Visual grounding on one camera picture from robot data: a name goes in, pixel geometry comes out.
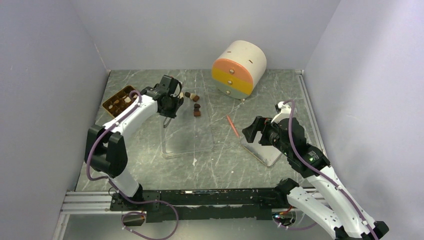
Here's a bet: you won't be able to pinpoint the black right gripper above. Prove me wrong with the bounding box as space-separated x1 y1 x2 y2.
242 115 292 157

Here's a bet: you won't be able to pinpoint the black metal tongs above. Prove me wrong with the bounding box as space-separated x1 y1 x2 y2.
162 117 173 129

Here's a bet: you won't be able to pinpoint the gold chocolate tin box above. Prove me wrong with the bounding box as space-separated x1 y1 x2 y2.
102 85 137 118

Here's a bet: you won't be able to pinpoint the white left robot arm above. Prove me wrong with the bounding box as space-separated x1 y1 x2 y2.
84 90 184 210

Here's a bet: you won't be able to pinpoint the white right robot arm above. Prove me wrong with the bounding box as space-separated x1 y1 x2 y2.
241 99 389 240

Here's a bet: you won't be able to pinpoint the silver tin lid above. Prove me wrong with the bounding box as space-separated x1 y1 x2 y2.
240 133 282 167

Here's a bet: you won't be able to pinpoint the red pen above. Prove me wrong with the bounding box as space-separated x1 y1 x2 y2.
226 114 240 138

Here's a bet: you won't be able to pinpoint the clear plastic tray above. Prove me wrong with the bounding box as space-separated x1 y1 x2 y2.
159 87 214 159

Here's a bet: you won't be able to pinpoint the round pastel drawer cabinet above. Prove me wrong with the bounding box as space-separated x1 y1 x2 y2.
211 40 267 100

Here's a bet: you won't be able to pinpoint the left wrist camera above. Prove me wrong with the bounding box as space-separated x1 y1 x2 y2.
155 74 183 97

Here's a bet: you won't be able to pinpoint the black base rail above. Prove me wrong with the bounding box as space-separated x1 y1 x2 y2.
109 187 290 223

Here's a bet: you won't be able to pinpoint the aluminium frame rail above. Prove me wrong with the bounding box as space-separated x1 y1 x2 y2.
52 191 112 240

